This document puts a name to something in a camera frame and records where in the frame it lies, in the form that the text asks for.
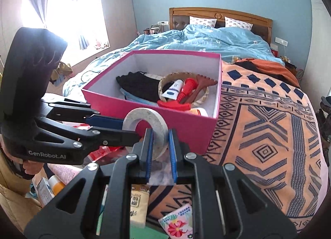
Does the red plastic bag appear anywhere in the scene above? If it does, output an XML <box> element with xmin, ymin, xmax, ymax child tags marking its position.
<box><xmin>70</xmin><ymin>122</ymin><xmax>127</xmax><ymax>164</ymax></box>

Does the white tape roll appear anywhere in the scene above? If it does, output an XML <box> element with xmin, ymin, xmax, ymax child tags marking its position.
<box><xmin>122</xmin><ymin>107</ymin><xmax>170</xmax><ymax>161</ymax></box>

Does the white red cream tube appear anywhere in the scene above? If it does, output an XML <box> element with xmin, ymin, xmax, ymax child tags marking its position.
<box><xmin>188</xmin><ymin>108</ymin><xmax>209</xmax><ymax>117</ymax></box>

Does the white blue lotion tube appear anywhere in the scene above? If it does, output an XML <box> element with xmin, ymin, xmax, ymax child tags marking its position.
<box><xmin>161</xmin><ymin>80</ymin><xmax>183</xmax><ymax>100</ymax></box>

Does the left hand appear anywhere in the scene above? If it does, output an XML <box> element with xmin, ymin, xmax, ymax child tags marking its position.
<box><xmin>22</xmin><ymin>160</ymin><xmax>44</xmax><ymax>175</ymax></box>

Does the pink cardboard storage box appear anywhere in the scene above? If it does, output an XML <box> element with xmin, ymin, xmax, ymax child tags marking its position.
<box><xmin>82</xmin><ymin>50</ymin><xmax>222</xmax><ymax>155</ymax></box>

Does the yellow wet wipes pack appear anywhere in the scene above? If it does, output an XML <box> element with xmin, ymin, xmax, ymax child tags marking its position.
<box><xmin>130</xmin><ymin>184</ymin><xmax>150</xmax><ymax>228</ymax></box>

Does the pink cosmetic tube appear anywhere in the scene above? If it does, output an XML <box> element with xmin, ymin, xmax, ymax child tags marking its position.
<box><xmin>48</xmin><ymin>163</ymin><xmax>82</xmax><ymax>185</ymax></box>

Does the black cloth garment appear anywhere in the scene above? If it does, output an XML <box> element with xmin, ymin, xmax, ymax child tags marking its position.
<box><xmin>116</xmin><ymin>72</ymin><xmax>159</xmax><ymax>102</ymax></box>

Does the white blue medicine box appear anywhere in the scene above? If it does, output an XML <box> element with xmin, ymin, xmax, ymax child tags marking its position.
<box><xmin>36</xmin><ymin>177</ymin><xmax>55</xmax><ymax>207</ymax></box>

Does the beige padded jacket sleeve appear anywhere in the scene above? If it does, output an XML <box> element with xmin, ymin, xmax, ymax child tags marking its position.
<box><xmin>0</xmin><ymin>152</ymin><xmax>42</xmax><ymax>233</ymax></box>

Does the pink floral tissue pack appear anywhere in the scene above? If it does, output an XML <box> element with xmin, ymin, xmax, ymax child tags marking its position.
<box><xmin>158</xmin><ymin>204</ymin><xmax>194</xmax><ymax>239</ymax></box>

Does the orange patterned blanket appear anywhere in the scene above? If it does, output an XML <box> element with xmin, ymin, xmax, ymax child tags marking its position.
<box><xmin>144</xmin><ymin>62</ymin><xmax>324</xmax><ymax>225</ymax></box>

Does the blue quilt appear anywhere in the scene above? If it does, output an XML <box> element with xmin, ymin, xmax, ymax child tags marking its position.
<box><xmin>62</xmin><ymin>24</ymin><xmax>284</xmax><ymax>97</ymax></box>

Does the orange folded cloth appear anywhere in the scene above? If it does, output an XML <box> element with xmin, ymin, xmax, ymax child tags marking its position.
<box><xmin>232</xmin><ymin>58</ymin><xmax>300</xmax><ymax>88</ymax></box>

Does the wooden bed headboard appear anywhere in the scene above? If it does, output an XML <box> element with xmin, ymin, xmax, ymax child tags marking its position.
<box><xmin>169</xmin><ymin>7</ymin><xmax>273</xmax><ymax>44</ymax></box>

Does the left patterned pillow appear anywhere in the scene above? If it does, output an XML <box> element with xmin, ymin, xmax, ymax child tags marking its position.
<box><xmin>189</xmin><ymin>16</ymin><xmax>217</xmax><ymax>28</ymax></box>

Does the patterned pillow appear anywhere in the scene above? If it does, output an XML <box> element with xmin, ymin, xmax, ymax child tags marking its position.
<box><xmin>225</xmin><ymin>17</ymin><xmax>253</xmax><ymax>31</ymax></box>
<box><xmin>189</xmin><ymin>16</ymin><xmax>217</xmax><ymax>28</ymax></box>

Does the right patterned pillow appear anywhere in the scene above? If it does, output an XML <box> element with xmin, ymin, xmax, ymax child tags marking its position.
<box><xmin>225</xmin><ymin>17</ymin><xmax>253</xmax><ymax>31</ymax></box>

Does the wall power outlet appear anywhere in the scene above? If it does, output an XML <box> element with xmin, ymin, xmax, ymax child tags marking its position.
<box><xmin>275</xmin><ymin>37</ymin><xmax>288</xmax><ymax>46</ymax></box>

